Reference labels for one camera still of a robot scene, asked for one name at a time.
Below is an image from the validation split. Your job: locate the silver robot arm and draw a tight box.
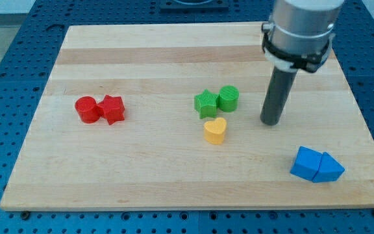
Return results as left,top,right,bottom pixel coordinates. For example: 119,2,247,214
261,0,344,73

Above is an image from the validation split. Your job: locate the yellow heart block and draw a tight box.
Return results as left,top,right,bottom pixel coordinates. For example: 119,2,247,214
203,117,227,145

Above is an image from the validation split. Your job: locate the green circle block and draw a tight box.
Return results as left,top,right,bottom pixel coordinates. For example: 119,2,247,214
219,85,239,112

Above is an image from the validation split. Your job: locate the red circle block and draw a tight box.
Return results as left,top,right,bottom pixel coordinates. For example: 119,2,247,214
75,96,100,124

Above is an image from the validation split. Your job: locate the green star block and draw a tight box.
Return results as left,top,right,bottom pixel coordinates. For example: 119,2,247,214
194,89,219,119

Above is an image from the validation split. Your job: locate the wooden board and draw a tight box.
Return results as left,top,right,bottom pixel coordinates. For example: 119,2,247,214
0,22,374,211

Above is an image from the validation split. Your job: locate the red star block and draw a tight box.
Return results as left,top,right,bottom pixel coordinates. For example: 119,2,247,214
97,95,125,125

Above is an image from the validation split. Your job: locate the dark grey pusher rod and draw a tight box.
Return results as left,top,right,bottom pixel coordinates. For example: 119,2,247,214
260,67,297,125

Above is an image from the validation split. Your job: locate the blue cube block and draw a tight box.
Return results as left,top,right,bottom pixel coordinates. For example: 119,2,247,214
290,146,322,181

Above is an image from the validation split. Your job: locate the blue triangle block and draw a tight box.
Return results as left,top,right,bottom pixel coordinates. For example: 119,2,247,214
312,152,345,183

